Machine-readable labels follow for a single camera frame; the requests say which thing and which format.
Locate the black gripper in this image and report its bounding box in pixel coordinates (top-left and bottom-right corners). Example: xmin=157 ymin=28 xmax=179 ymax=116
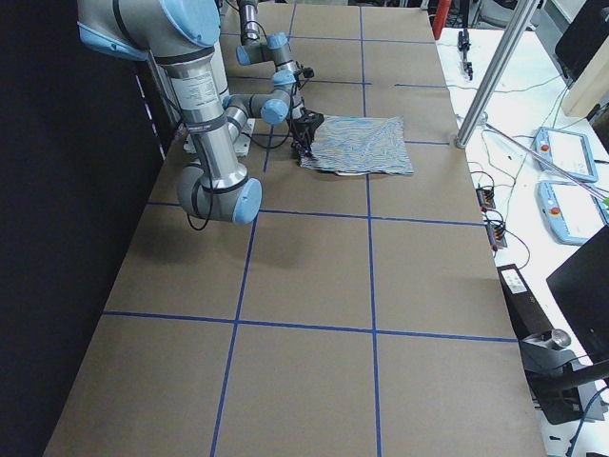
xmin=290 ymin=121 xmax=314 ymax=160

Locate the navy white striped polo shirt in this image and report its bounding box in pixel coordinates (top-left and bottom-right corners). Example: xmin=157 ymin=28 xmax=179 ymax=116
xmin=300 ymin=115 xmax=414 ymax=175

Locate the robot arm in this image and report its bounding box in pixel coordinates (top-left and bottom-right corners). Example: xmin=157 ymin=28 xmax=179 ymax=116
xmin=78 ymin=1 xmax=324 ymax=225
xmin=236 ymin=0 xmax=298 ymax=73

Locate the upper small circuit board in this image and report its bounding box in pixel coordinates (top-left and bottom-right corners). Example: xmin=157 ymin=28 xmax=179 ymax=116
xmin=476 ymin=187 xmax=496 ymax=212

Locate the small circuit board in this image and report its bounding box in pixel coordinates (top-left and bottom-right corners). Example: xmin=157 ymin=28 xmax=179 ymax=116
xmin=476 ymin=187 xmax=496 ymax=212
xmin=485 ymin=219 xmax=507 ymax=252

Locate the black folded tripod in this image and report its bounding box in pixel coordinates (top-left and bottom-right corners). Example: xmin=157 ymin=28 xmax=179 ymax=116
xmin=458 ymin=28 xmax=474 ymax=81

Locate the red fire extinguisher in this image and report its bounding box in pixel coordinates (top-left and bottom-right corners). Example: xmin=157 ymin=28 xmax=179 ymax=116
xmin=432 ymin=0 xmax=452 ymax=40

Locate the lower small circuit board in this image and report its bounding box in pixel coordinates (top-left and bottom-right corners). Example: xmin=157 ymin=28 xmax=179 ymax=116
xmin=485 ymin=219 xmax=507 ymax=252

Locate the upper teach pendant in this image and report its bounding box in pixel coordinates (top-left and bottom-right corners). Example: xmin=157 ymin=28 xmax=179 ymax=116
xmin=534 ymin=127 xmax=599 ymax=183

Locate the teach pendant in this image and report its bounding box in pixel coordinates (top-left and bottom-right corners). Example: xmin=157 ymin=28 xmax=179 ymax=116
xmin=534 ymin=127 xmax=599 ymax=183
xmin=536 ymin=181 xmax=608 ymax=246

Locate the lower teach pendant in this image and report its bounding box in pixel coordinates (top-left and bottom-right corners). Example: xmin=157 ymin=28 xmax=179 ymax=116
xmin=536 ymin=181 xmax=608 ymax=246

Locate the black box with white label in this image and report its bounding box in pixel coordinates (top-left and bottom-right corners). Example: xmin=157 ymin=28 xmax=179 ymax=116
xmin=497 ymin=264 xmax=553 ymax=340

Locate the black monitor lower right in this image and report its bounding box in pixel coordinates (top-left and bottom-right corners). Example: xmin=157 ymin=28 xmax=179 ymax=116
xmin=546 ymin=227 xmax=608 ymax=362

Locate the black monitor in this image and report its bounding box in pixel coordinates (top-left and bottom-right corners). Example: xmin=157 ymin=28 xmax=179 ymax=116
xmin=546 ymin=227 xmax=608 ymax=362
xmin=555 ymin=0 xmax=608 ymax=82

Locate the black monitor upper right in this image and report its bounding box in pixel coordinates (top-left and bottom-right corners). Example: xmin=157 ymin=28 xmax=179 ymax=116
xmin=555 ymin=0 xmax=608 ymax=82

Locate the grey monitor stand clamp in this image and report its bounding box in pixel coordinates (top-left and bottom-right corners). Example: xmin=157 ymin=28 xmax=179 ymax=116
xmin=519 ymin=329 xmax=608 ymax=425

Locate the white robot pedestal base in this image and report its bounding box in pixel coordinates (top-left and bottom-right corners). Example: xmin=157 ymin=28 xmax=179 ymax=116
xmin=183 ymin=47 xmax=257 ymax=157

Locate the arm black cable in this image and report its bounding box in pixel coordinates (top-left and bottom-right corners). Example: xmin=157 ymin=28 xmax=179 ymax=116
xmin=185 ymin=121 xmax=296 ymax=232

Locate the aluminium frame post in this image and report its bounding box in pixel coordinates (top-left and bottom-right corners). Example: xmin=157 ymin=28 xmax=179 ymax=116
xmin=455 ymin=1 xmax=539 ymax=149

